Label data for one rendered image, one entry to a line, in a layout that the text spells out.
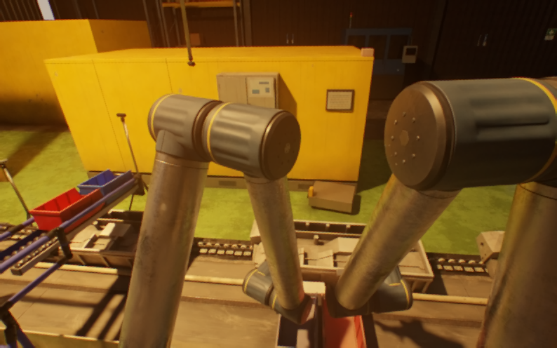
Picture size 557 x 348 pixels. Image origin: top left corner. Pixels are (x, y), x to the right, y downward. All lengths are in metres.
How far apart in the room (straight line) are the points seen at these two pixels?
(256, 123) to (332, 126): 3.18
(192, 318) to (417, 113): 1.60
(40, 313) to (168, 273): 1.49
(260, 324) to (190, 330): 0.37
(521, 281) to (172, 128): 0.73
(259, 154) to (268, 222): 0.24
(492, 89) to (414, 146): 0.11
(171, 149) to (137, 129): 3.75
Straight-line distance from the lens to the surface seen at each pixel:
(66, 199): 1.98
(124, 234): 2.13
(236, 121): 0.56
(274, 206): 0.67
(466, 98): 0.40
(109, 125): 4.67
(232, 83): 3.46
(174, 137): 0.69
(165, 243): 0.74
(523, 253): 0.62
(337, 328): 1.69
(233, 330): 1.69
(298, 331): 1.66
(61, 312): 2.14
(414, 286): 1.86
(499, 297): 0.69
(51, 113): 9.45
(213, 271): 1.96
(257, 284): 1.17
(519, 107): 0.43
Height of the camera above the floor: 2.15
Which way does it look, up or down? 28 degrees down
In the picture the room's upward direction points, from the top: 1 degrees counter-clockwise
